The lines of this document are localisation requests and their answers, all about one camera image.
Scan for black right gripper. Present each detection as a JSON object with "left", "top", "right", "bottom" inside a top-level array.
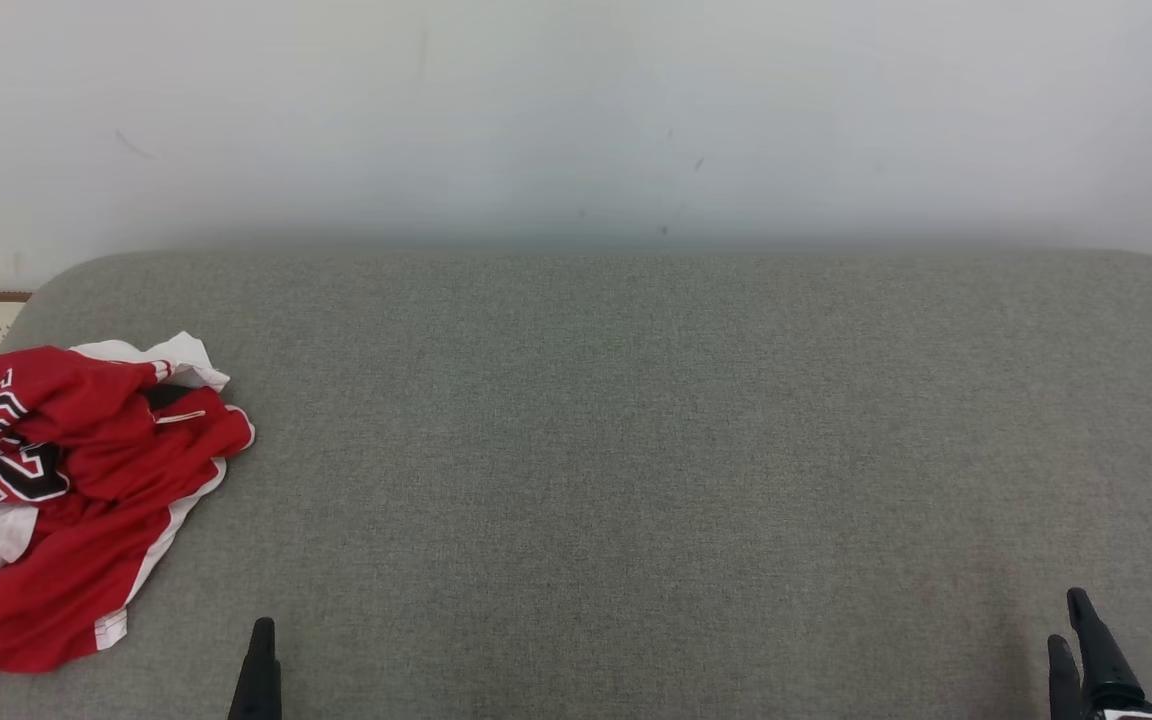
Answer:
[{"left": 1048, "top": 588, "right": 1152, "bottom": 720}]

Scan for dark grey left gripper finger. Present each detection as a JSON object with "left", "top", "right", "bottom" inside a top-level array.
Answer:
[{"left": 228, "top": 617, "right": 283, "bottom": 720}]

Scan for red shorts with white stripe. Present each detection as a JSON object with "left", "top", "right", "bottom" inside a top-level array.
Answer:
[{"left": 0, "top": 440, "right": 229, "bottom": 684}]

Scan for red Bulls basketball jersey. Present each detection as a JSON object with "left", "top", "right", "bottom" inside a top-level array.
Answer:
[{"left": 0, "top": 333, "right": 257, "bottom": 601}]

